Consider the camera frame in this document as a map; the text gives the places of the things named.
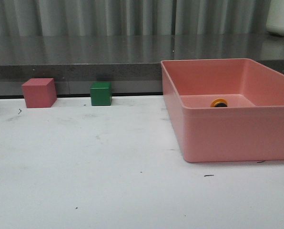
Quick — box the yellow push button switch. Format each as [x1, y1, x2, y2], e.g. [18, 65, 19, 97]
[210, 98, 228, 107]

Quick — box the green cube block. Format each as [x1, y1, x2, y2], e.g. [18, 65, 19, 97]
[90, 82, 112, 106]

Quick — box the grey stone counter ledge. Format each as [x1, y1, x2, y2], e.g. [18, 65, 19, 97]
[0, 33, 284, 98]

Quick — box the pink cube block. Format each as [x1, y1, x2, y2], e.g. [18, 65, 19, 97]
[21, 78, 57, 108]

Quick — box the pink plastic bin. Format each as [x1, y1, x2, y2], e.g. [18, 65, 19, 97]
[161, 58, 284, 162]

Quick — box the white appliance in background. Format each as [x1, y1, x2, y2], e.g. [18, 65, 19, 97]
[266, 0, 284, 37]

